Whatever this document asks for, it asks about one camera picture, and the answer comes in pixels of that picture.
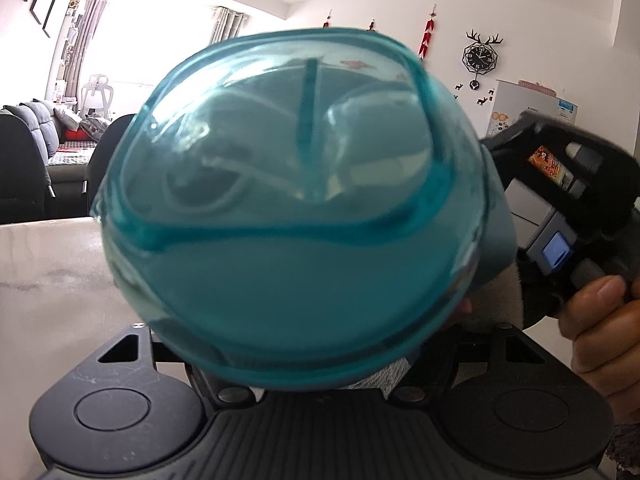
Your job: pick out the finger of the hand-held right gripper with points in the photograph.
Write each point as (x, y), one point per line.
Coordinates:
(507, 142)
(537, 295)

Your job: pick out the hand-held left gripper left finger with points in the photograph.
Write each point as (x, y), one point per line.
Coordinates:
(137, 347)

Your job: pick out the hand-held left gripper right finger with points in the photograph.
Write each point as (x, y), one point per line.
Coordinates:
(480, 345)

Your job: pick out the blue water bottle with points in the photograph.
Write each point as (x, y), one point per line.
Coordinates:
(300, 200)

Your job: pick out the person's right hand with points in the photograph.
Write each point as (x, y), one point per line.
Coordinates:
(605, 330)

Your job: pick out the black dining chair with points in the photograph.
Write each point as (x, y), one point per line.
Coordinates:
(20, 170)
(102, 155)

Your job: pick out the red cushion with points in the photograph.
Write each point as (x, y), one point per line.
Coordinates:
(75, 135)

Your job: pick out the grey sofa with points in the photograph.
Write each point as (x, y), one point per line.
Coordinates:
(55, 130)

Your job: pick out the white office chair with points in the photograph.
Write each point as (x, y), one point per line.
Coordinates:
(95, 92)

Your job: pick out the white shelf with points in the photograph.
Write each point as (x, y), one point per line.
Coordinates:
(65, 55)

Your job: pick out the grey curtain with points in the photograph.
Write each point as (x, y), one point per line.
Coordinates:
(92, 25)
(227, 22)

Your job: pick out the black deer wall stickers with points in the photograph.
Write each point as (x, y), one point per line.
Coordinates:
(482, 97)

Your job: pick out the black antler wall clock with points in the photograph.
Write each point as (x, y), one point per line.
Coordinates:
(481, 57)

